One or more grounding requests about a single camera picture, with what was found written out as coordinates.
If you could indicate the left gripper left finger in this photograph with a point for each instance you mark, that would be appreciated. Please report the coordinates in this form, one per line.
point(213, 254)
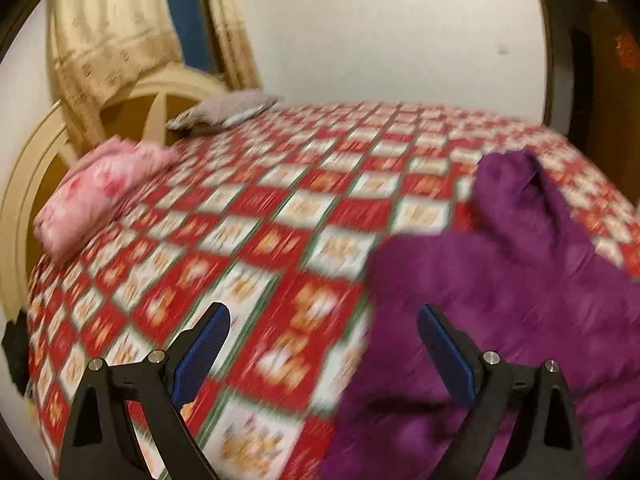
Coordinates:
point(99, 440)

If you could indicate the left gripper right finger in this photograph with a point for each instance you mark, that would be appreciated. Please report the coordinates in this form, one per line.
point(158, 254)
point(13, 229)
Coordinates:
point(546, 440)

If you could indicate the purple down jacket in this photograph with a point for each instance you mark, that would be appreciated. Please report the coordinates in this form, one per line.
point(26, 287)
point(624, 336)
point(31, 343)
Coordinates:
point(524, 281)

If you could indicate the pink folded blanket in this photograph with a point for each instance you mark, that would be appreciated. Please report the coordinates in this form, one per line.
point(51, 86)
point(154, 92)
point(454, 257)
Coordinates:
point(94, 191)

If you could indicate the red patchwork bedspread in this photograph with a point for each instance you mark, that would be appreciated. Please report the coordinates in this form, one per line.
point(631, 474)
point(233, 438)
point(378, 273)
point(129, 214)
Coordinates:
point(275, 219)

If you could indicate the brown wooden door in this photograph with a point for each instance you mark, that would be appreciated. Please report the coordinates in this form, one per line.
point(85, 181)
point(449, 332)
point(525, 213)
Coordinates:
point(613, 139)

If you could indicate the cream wooden headboard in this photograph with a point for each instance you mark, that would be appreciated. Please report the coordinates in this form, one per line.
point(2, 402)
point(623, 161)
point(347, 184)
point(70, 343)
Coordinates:
point(140, 111)

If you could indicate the grey striped pillow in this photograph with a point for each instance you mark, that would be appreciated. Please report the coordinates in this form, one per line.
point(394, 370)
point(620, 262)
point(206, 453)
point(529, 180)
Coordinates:
point(221, 112)

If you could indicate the beige right curtain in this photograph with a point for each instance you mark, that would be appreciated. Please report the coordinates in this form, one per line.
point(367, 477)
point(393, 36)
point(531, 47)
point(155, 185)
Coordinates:
point(237, 55)

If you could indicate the beige curtain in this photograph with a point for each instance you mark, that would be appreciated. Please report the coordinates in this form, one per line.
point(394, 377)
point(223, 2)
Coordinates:
point(99, 47)
point(237, 55)

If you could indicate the beige left curtain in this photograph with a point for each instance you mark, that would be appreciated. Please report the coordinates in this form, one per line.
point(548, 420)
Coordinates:
point(99, 47)

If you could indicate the window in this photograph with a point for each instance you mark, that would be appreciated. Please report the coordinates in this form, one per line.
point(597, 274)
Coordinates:
point(190, 24)

